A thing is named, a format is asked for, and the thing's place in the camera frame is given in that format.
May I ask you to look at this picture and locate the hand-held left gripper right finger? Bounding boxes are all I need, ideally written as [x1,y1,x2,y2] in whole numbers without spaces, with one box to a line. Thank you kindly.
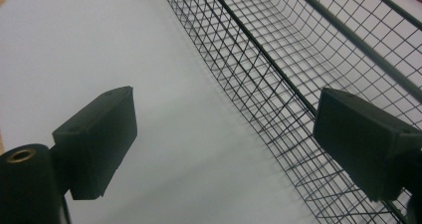
[312,87,422,203]

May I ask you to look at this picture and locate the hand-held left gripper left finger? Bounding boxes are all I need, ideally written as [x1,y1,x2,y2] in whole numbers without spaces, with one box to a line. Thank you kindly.
[51,86,138,201]

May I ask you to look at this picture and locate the black wire mesh basket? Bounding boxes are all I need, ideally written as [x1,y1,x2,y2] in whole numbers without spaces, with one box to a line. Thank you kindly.
[158,0,422,224]

